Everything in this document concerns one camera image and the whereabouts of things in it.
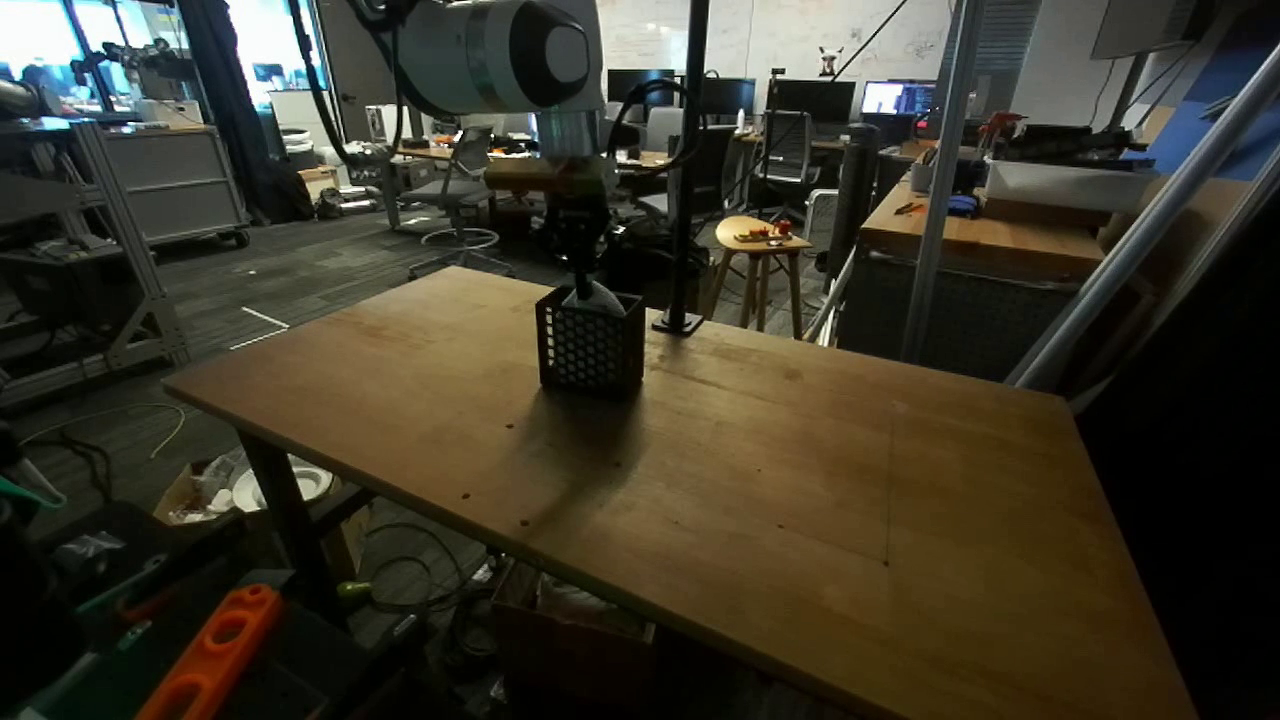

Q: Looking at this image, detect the silver vertical pole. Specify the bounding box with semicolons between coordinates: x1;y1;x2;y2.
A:
894;0;986;366

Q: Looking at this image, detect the silver diagonal pole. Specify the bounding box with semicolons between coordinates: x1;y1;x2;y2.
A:
1004;45;1280;400

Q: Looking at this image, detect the wooden workbench desk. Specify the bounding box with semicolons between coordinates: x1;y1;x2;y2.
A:
837;167;1111;384

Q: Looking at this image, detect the grey metal shelf rack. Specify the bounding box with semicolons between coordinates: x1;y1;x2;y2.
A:
0;107;192;407

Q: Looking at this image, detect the black perforated box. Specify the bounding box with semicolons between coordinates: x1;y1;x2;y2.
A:
530;285;651;400

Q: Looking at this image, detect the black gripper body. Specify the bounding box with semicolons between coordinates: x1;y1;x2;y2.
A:
482;149;618;263

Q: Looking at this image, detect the black computer monitor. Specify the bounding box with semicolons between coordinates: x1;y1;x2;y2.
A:
701;70;760;126
604;64;680;111
765;76;859;132

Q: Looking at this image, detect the round wooden stool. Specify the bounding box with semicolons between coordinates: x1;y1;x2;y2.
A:
701;212;817;344

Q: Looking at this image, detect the black table leg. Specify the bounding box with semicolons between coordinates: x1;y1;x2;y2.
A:
233;426;340;620

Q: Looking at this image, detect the lit computer monitor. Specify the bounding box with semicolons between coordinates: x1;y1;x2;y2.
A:
857;76;945;122

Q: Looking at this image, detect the white bowl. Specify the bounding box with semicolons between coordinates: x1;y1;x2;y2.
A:
229;452;337;518

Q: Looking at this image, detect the grey rolling cabinet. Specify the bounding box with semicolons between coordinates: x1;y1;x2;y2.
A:
94;120;253;251

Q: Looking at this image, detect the black office chair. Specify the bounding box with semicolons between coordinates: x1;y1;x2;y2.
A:
754;107;817;192

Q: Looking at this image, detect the black vertical pole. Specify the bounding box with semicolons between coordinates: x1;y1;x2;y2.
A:
648;0;717;339

